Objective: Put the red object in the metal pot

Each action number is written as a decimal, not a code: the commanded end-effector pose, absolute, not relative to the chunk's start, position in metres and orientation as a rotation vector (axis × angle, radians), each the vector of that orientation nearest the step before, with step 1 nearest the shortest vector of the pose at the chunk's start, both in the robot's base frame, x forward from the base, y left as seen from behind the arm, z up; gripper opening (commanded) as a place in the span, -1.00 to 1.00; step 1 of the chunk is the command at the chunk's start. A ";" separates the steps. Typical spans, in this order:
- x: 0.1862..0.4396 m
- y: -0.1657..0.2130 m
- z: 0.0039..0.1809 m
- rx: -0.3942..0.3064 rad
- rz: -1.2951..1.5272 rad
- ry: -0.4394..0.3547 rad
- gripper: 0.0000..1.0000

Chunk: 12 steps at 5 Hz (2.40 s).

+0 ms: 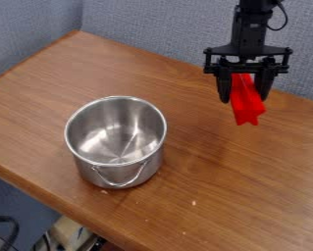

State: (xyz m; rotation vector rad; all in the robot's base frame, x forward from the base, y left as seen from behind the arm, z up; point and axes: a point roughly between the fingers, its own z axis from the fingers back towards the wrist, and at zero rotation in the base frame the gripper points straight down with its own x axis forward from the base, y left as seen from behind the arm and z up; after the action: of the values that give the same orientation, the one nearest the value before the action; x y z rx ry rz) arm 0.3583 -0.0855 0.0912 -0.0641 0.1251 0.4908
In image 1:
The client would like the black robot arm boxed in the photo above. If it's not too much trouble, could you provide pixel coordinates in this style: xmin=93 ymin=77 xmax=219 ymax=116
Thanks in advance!
xmin=203 ymin=0 xmax=291 ymax=103

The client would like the red plastic block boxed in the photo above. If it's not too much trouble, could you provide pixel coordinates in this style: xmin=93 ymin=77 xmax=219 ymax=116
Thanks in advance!
xmin=230 ymin=74 xmax=266 ymax=126

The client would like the beige box under table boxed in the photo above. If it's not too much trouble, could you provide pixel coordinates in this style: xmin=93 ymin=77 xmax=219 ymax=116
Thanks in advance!
xmin=45 ymin=217 xmax=94 ymax=251

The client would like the metal pot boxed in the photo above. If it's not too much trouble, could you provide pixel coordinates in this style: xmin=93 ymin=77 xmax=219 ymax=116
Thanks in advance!
xmin=64 ymin=96 xmax=167 ymax=189

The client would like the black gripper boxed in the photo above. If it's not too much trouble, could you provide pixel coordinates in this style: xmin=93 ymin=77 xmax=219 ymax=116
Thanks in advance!
xmin=203 ymin=13 xmax=291 ymax=103

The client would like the black cable under table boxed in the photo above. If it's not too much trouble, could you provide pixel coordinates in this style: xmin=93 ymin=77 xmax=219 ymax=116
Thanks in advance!
xmin=0 ymin=215 xmax=21 ymax=251

